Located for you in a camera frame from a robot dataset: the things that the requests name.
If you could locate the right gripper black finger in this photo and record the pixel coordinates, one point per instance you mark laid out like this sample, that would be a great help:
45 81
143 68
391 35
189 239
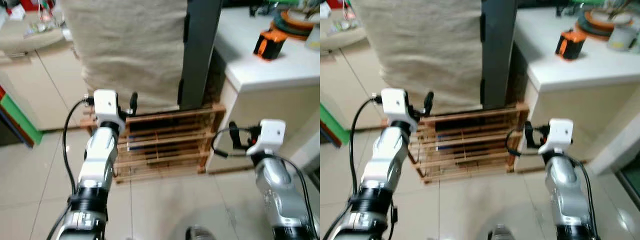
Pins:
234 135
529 135

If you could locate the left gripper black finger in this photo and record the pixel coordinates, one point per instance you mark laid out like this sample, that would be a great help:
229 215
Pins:
133 102
429 102

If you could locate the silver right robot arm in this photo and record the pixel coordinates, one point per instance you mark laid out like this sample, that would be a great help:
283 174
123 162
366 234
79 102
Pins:
275 185
562 185

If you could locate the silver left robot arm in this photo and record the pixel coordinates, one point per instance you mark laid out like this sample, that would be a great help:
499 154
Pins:
380 165
95 160

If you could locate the white counter cabinet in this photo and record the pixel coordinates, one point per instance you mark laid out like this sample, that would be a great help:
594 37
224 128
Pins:
570 100
270 105

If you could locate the wooden slatted rack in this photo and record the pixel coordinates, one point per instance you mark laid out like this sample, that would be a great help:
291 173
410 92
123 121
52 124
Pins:
470 150
165 150

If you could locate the beige burlap cloth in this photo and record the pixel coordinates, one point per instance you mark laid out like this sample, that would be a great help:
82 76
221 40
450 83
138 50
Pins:
425 50
130 50

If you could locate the green and orange board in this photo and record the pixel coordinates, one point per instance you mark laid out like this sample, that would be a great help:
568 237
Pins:
20 120
332 125

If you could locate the orange and black device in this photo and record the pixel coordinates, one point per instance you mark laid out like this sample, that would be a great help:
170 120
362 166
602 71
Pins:
571 45
270 46

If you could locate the round beige table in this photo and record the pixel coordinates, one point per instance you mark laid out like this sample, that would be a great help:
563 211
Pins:
25 42
340 40

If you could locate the white cup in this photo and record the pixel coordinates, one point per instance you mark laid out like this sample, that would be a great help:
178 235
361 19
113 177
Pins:
622 39
314 39

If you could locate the stack of coloured plates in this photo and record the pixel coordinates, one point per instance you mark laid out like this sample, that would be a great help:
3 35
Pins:
290 25
595 22

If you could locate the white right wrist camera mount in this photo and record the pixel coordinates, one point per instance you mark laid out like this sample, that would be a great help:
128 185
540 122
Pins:
560 131
272 132

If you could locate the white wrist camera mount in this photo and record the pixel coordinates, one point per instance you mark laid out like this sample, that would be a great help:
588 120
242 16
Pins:
395 105
106 106
560 131
272 132

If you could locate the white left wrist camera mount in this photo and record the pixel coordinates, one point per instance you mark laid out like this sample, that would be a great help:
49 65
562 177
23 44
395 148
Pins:
106 106
395 105

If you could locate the dark grey post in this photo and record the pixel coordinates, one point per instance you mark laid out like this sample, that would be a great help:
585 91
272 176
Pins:
497 50
200 50

